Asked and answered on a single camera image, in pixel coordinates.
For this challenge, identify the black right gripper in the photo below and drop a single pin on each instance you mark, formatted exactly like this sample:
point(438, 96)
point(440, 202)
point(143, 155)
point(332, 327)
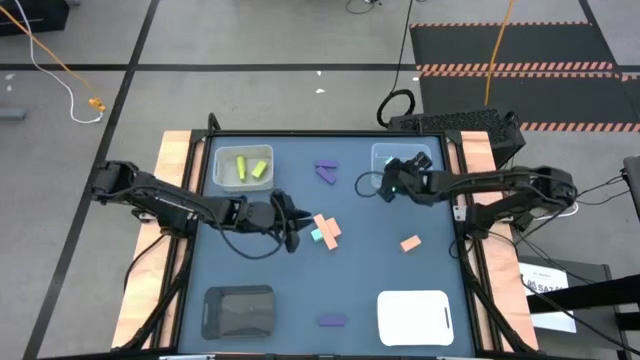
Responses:
point(405, 185)

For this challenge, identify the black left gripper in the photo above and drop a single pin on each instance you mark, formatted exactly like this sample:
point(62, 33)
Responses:
point(262, 216)

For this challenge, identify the small light blue block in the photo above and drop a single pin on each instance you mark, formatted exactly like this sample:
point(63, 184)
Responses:
point(316, 235)

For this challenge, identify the short orange block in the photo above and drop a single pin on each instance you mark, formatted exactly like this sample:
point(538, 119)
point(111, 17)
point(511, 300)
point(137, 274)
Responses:
point(334, 228)
point(410, 243)

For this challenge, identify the purple rectangular block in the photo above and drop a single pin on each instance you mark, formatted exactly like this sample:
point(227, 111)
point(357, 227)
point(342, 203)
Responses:
point(332, 321)
point(326, 163)
point(326, 175)

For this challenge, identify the yellow-green blocks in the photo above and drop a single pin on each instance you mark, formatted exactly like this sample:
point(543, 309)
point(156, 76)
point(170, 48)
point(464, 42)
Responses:
point(259, 169)

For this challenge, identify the yellow-green cylinder block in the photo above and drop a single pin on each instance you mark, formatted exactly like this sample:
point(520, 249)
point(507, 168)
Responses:
point(241, 168)

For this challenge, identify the white tray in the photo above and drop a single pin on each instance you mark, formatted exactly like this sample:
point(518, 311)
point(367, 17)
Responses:
point(410, 320)

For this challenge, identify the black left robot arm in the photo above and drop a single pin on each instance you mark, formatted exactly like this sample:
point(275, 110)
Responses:
point(165, 200)

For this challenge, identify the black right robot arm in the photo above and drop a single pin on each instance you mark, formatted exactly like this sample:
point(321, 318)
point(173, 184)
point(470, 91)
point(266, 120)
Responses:
point(500, 182)

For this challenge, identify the clear plastic bin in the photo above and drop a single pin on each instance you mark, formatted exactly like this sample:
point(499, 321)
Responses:
point(400, 149)

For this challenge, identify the black perforated computer case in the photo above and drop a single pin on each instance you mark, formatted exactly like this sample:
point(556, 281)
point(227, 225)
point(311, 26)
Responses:
point(450, 121)

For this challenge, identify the wooden table side plank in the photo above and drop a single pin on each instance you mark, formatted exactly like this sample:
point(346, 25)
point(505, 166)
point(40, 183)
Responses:
point(477, 150)
point(172, 150)

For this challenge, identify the white opaque plastic bin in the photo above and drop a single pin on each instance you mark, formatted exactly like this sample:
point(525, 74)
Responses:
point(227, 175)

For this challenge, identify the black plastic tray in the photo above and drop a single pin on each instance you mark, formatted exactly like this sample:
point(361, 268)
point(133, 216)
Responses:
point(239, 312)

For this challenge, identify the black mat with striped edges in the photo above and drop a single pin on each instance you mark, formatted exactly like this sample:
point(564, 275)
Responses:
point(525, 45)

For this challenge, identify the white paper sign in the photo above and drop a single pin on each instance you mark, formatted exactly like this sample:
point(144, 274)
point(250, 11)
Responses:
point(545, 275)

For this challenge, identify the black chair edge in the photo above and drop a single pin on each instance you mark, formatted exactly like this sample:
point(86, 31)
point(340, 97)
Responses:
point(634, 185)

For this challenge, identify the black metal bar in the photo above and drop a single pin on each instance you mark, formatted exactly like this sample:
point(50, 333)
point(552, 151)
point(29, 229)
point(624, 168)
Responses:
point(600, 292)

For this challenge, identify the black side table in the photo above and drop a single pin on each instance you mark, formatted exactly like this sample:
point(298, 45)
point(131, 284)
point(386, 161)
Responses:
point(595, 325)

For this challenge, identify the grey flat object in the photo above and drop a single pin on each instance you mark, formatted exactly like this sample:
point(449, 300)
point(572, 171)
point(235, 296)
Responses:
point(10, 113)

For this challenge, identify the black box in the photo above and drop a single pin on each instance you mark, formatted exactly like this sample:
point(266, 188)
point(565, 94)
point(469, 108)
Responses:
point(50, 15)

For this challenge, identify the black aluminium table frame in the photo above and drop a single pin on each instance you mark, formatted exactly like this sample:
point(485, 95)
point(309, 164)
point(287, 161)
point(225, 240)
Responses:
point(325, 133)

